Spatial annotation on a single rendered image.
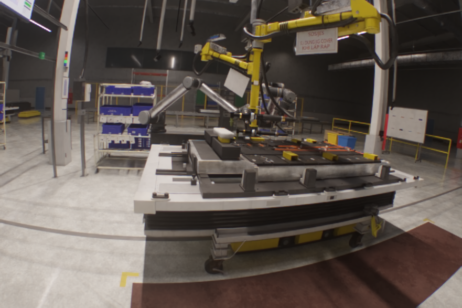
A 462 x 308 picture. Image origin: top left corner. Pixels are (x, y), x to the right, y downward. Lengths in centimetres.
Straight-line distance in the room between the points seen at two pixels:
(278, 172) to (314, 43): 96
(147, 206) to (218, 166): 67
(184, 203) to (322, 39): 135
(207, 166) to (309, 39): 118
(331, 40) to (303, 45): 22
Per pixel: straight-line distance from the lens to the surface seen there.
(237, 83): 268
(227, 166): 185
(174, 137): 367
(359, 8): 150
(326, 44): 161
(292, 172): 187
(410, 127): 1006
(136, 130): 449
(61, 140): 517
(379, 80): 732
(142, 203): 147
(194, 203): 147
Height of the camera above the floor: 144
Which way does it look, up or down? 8 degrees down
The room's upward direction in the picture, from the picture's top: 5 degrees clockwise
